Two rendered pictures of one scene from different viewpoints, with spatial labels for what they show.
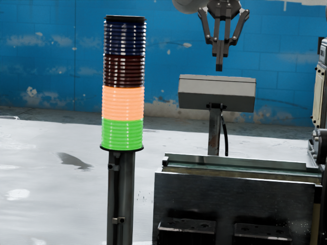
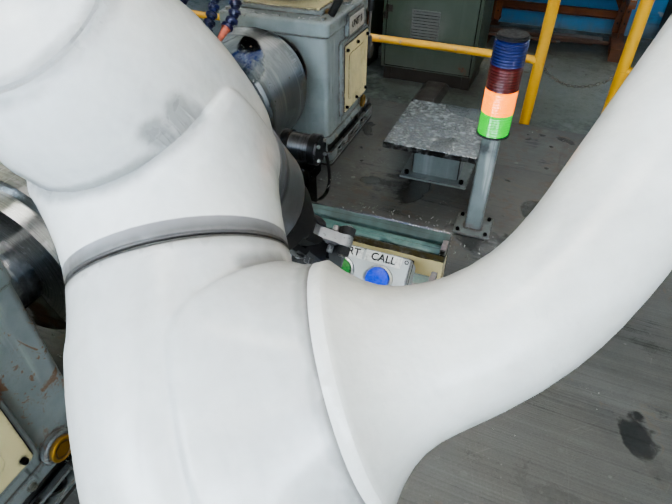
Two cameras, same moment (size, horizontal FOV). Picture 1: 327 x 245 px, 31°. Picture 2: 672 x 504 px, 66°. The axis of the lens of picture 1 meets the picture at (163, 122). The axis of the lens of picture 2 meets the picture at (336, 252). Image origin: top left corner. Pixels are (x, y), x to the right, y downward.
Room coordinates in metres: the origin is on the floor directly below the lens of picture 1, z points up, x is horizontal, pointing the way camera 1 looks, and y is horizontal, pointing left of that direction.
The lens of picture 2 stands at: (1.82, 0.00, 1.49)
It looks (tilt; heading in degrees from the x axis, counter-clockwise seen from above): 39 degrees down; 195
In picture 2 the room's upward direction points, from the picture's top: straight up
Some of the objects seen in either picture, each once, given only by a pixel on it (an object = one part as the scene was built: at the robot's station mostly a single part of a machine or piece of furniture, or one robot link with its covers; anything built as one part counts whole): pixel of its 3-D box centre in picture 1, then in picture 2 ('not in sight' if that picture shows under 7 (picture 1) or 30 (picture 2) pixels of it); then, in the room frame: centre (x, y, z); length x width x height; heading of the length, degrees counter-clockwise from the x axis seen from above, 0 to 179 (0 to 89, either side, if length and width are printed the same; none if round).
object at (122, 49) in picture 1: (124, 38); (509, 51); (0.84, 0.06, 1.19); 0.06 x 0.06 x 0.04
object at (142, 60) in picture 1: (123, 70); (504, 76); (0.84, 0.06, 1.14); 0.06 x 0.06 x 0.04
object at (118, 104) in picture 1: (122, 101); (499, 100); (0.84, 0.06, 1.10); 0.06 x 0.06 x 0.04
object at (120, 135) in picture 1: (122, 132); (494, 122); (0.84, 0.06, 1.05); 0.06 x 0.06 x 0.04
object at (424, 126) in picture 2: not in sight; (441, 147); (0.60, -0.04, 0.86); 0.27 x 0.24 x 0.12; 173
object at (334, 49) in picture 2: not in sight; (304, 68); (0.48, -0.44, 0.99); 0.35 x 0.31 x 0.37; 173
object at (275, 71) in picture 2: not in sight; (246, 90); (0.79, -0.48, 1.04); 0.41 x 0.25 x 0.25; 173
